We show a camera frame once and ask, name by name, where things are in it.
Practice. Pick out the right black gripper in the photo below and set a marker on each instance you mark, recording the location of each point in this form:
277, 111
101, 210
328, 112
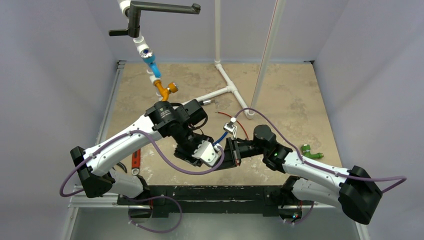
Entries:
232, 151

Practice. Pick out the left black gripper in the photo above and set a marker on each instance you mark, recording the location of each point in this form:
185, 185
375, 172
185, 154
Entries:
187, 154

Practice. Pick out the blue cable lock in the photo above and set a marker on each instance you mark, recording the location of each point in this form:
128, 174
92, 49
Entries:
210, 101

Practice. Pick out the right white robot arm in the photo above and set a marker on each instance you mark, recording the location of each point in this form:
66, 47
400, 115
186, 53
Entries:
351, 190

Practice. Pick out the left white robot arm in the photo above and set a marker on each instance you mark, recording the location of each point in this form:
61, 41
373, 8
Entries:
94, 165

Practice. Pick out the orange brass valve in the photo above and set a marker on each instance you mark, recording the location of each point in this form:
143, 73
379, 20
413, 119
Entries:
165, 92

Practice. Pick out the black pliers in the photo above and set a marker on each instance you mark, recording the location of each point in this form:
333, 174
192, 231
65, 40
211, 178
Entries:
122, 166

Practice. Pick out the blue valve fitting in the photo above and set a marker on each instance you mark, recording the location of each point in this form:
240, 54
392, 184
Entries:
149, 58

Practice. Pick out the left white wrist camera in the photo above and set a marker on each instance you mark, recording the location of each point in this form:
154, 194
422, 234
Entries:
206, 154

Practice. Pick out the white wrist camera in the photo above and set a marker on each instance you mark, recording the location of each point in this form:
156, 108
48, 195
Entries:
206, 154
231, 128

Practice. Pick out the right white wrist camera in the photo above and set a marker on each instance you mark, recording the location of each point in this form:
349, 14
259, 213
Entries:
231, 128

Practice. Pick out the red handled adjustable wrench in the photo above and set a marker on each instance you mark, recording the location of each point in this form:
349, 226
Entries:
135, 162

